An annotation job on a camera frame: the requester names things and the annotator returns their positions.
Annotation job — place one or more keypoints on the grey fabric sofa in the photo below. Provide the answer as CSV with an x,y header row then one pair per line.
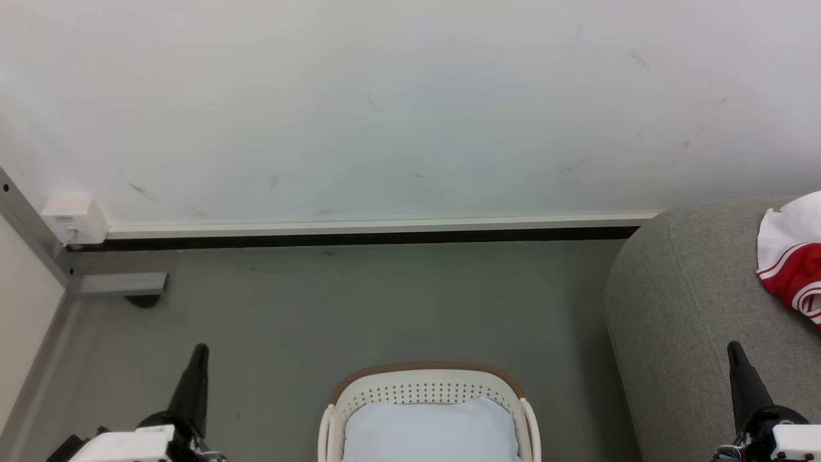
x,y
680,321

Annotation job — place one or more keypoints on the grey metal foot bracket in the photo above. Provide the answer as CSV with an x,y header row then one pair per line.
x,y
125,283

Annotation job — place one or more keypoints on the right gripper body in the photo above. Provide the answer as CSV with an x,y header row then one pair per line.
x,y
789,439

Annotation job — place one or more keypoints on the pale blue cloth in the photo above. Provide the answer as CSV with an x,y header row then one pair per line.
x,y
430,430

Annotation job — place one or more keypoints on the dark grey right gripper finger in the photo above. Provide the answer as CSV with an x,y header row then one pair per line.
x,y
755,391
739,391

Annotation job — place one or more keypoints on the white wall junction box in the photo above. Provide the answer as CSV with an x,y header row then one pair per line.
x,y
74,219

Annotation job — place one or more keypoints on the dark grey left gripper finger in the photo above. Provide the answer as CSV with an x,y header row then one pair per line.
x,y
183,391
199,391

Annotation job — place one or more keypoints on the grey metal frame post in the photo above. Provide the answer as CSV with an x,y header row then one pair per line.
x,y
32,231

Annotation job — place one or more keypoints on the white plastic laundry basket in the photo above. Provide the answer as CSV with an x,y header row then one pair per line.
x,y
426,382

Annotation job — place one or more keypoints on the black round foot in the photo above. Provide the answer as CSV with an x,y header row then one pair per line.
x,y
143,301

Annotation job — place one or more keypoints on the red and white jersey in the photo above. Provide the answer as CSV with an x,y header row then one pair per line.
x,y
795,269

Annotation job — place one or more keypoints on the white baseboard strip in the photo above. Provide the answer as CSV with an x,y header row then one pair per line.
x,y
372,226

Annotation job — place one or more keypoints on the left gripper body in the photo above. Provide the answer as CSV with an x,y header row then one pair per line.
x,y
141,443

